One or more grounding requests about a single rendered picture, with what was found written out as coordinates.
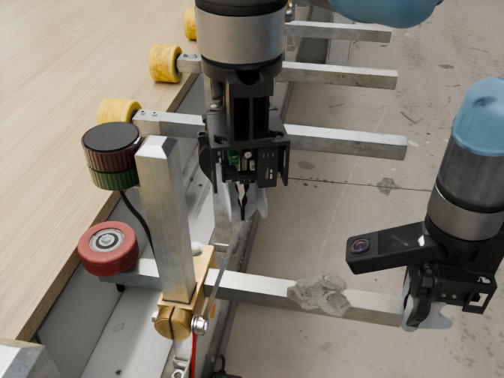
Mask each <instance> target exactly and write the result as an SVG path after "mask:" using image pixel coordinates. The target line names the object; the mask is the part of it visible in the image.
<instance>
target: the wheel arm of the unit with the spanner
mask: <svg viewBox="0 0 504 378"><path fill-rule="evenodd" d="M219 271H220V269H214V268H210V269H209V270H208V274H207V276H206V279H205V282H204V290H205V297H210V295H211V293H212V289H213V286H214V285H215V281H216V279H217V276H218V272H219ZM99 280H100V281H103V282H107V283H112V284H121V285H126V286H131V285H133V286H138V287H147V288H152V289H156V290H162V289H161V282H160V278H159V275H158V269H157V266H156V262H155V260H153V259H144V258H139V257H138V258H137V260H136V262H135V263H134V264H133V265H132V266H131V267H130V268H129V269H128V270H127V271H124V272H122V273H121V274H117V275H115V276H111V277H99ZM296 283H297V281H294V280H285V279H280V278H274V277H265V276H259V275H255V274H245V273H239V272H234V271H225V272H224V274H223V277H222V280H221V282H220V286H219V288H218V291H217V294H216V296H215V299H223V300H227V301H232V302H241V303H246V304H251V305H260V306H265V307H270V308H279V309H284V310H289V311H298V312H303V313H308V314H317V315H322V316H327V317H336V318H341V319H346V320H355V321H360V322H365V323H374V324H379V325H384V326H393V327H398V328H400V326H401V323H402V320H403V318H404V300H403V297H401V296H396V295H386V294H381V293H375V292H365V291H361V290H355V289H346V288H344V290H343V291H342V293H343V294H344V295H345V296H346V298H348V299H349V301H350V304H351V307H348V308H347V309H348V310H346V311H345V313H344V315H343V314H342V315H341V316H335V315H331V314H329V313H327V312H325V311H323V309H322V310H321V308H320V309H317V308H315V309H312V308H311V310H310V309H309V310H306V309H304V308H302V306H300V305H299V304H297V303H296V302H294V301H292V299H290V298H287V287H291V286H293V285H295V284H296Z"/></svg>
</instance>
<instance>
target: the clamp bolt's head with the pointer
mask: <svg viewBox="0 0 504 378"><path fill-rule="evenodd" d="M197 320H198V316H197V315H196V314H195V315H194V316H193V319H192V322H191V327H190V332H191V334H193V346H192V361H191V375H190V378H194V377H195V364H196V349H197V334H196V325H197ZM208 330H209V319H207V320H206V321H205V327H204V334H206V333H207V331H208Z"/></svg>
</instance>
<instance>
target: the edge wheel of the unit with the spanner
mask: <svg viewBox="0 0 504 378"><path fill-rule="evenodd" d="M77 248H78V252H79V256H80V258H81V260H82V264H83V266H84V268H85V270H86V271H87V272H89V273H90V274H92V275H95V276H98V277H111V276H115V275H119V274H121V273H122V272H125V271H127V270H128V269H129V268H130V267H131V266H132V265H133V264H134V263H135V262H136V261H137V258H138V256H139V251H140V250H139V246H138V242H137V237H136V233H135V232H134V230H133V228H132V227H131V226H129V225H128V224H126V223H123V222H119V221H107V222H103V223H99V224H97V225H94V226H93V227H91V228H89V229H88V230H86V231H85V232H84V233H83V234H82V236H81V237H80V239H79V242H78V247H77ZM115 285H116V287H117V290H118V291H119V292H123V291H124V290H125V285H121V284H117V283H116V284H115Z"/></svg>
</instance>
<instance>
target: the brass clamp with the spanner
mask: <svg viewBox="0 0 504 378"><path fill-rule="evenodd" d="M201 246H202V249H203V251H202V253H201V254H200V255H198V256H193V265H194V271H195V278H196V286H195V288H194V290H193V294H192V296H191V299H190V302H189V304H187V303H181V302H177V301H168V300H164V297H163V293H161V294H160V298H159V299H158V302H157V308H158V312H157V313H156V312H154V313H153V314H152V317H151V321H152V322H153V323H154V328H155V329H156V331H157V332H158V333H159V334H160V335H161V336H163V337H165V338H167V339H170V340H173V339H174V340H175V341H183V340H185V339H188V338H189V337H190V335H191V322H192V319H193V317H194V315H195V314H196V315H197V316H199V315H201V313H202V310H203V306H204V304H205V301H206V297H205V290H204V282H205V279H206V276H207V274H208V271H209V269H216V262H215V247H214V246H211V245H205V244H201Z"/></svg>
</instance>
